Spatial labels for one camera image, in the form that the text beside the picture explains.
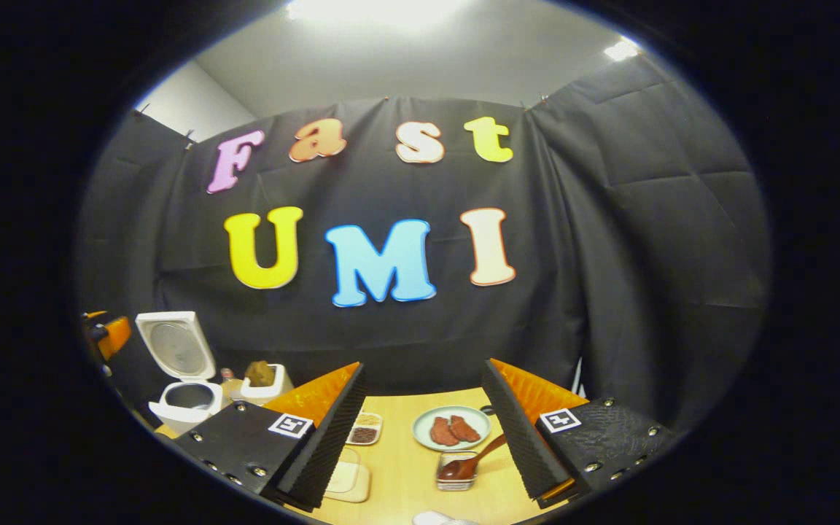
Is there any small ceiling light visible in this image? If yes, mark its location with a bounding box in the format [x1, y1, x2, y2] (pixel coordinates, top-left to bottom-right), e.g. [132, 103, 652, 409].
[604, 38, 641, 62]

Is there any brown toast slice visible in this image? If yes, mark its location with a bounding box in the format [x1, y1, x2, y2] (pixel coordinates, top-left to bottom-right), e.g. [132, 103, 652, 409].
[245, 360, 277, 388]

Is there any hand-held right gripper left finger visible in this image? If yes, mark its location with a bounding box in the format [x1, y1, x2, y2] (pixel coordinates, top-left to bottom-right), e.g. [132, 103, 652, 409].
[172, 362, 368, 513]

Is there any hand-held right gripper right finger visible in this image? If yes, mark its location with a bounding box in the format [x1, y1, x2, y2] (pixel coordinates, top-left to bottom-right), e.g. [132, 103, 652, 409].
[481, 357, 676, 510]

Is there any white toaster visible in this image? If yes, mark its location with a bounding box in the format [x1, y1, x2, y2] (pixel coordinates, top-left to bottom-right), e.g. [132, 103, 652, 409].
[239, 362, 295, 406]

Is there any dark wooden spoon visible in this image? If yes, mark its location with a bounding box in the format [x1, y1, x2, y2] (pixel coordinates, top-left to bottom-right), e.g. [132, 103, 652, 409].
[437, 434, 508, 482]

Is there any white rice cooker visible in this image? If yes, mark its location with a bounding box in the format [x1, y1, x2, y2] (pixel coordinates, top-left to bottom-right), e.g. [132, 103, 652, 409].
[134, 311, 225, 436]

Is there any long ceiling light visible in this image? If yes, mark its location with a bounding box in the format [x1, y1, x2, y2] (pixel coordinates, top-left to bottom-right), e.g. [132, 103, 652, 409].
[285, 0, 464, 30]

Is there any clear chopstick holder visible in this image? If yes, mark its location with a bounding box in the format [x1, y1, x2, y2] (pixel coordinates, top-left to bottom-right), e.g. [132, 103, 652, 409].
[435, 450, 481, 491]

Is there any pale green plate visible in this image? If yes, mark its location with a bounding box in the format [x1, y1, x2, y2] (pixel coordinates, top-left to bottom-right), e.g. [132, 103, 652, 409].
[412, 405, 492, 453]

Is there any white divided dish of beans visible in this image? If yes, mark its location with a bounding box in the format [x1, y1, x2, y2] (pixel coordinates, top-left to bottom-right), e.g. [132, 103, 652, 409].
[346, 412, 384, 446]

